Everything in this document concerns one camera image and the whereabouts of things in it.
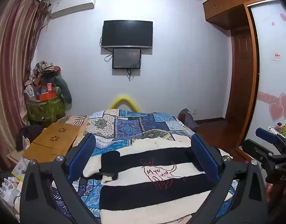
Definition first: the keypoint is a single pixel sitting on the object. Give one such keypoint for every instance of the pink heart wall stickers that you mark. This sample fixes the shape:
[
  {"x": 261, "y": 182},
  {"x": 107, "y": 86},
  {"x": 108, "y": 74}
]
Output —
[{"x": 277, "y": 108}]

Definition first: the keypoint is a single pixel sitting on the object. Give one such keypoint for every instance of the pile of mixed clothes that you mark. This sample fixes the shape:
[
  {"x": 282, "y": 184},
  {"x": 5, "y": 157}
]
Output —
[{"x": 43, "y": 74}]

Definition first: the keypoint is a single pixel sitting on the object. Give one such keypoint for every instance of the black wall television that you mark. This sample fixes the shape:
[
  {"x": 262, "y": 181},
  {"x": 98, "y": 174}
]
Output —
[{"x": 127, "y": 33}]

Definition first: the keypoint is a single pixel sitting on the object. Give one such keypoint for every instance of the wooden folding lap table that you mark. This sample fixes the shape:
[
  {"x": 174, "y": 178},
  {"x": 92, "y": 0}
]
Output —
[{"x": 49, "y": 142}]

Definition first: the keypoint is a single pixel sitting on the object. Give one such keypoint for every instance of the dark cloth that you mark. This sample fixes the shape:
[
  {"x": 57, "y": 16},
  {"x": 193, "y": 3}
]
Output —
[{"x": 28, "y": 135}]

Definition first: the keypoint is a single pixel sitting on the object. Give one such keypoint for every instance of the orange box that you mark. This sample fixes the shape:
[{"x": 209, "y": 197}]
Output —
[{"x": 47, "y": 96}]

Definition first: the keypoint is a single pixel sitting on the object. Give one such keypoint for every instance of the grey bag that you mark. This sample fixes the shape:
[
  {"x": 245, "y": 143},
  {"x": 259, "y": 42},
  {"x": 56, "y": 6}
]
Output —
[{"x": 188, "y": 120}]

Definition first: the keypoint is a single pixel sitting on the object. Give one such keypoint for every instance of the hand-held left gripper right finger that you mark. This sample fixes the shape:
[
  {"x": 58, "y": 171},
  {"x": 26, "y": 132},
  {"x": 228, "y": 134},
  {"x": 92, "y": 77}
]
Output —
[{"x": 203, "y": 152}]

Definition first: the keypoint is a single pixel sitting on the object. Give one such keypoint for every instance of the printed paper booklet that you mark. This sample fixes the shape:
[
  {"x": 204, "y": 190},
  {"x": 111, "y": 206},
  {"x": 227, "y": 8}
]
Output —
[{"x": 20, "y": 166}]

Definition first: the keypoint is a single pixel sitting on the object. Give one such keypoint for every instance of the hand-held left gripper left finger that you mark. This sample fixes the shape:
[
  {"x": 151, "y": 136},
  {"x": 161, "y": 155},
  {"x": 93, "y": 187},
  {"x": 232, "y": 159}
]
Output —
[{"x": 88, "y": 145}]

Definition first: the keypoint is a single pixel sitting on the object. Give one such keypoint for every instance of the blue patchwork bedspread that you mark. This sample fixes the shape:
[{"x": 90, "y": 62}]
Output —
[{"x": 124, "y": 126}]

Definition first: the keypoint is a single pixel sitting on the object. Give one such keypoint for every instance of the black and white striped sweater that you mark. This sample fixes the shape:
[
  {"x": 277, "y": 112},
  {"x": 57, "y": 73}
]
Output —
[{"x": 138, "y": 186}]

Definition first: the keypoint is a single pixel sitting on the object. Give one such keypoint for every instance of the white printed boxes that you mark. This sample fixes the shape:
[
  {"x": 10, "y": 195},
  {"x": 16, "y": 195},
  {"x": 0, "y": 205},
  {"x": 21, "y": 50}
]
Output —
[{"x": 8, "y": 189}]

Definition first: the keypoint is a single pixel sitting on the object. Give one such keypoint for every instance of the white sliding wardrobe door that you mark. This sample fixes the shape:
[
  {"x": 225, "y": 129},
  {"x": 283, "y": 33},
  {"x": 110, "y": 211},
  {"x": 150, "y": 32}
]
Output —
[{"x": 271, "y": 79}]

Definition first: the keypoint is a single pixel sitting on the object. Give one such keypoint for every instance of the white air conditioner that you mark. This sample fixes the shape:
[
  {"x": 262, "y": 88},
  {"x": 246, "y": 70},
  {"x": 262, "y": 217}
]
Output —
[{"x": 71, "y": 5}]

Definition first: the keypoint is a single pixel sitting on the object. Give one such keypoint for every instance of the small black wall monitor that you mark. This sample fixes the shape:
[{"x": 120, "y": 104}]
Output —
[{"x": 126, "y": 58}]

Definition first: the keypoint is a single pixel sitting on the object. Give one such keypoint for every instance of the striped pink curtain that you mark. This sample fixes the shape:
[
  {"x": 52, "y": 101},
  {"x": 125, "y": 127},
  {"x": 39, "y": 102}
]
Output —
[{"x": 10, "y": 63}]

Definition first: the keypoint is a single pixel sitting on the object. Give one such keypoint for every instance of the green fabric bag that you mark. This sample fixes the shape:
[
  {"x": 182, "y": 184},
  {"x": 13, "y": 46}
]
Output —
[{"x": 46, "y": 109}]

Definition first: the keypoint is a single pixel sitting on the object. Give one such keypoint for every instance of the brown wooden wardrobe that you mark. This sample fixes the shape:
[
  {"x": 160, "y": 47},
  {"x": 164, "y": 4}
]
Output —
[{"x": 241, "y": 70}]

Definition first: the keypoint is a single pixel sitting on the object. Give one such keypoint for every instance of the white wall socket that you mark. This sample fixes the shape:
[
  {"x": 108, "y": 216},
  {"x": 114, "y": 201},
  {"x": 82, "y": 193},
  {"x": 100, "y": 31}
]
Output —
[{"x": 194, "y": 111}]

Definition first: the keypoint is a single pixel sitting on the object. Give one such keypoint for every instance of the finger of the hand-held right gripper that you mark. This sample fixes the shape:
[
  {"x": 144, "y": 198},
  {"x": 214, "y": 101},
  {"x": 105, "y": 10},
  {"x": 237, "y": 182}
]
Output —
[
  {"x": 255, "y": 148},
  {"x": 265, "y": 134}
]

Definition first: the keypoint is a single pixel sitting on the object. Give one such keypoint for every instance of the person's right hand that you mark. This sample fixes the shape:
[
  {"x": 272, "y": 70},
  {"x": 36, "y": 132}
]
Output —
[{"x": 272, "y": 192}]

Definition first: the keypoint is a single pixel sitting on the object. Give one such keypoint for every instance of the yellow foam tube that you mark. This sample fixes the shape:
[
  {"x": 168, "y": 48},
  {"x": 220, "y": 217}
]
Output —
[{"x": 120, "y": 99}]

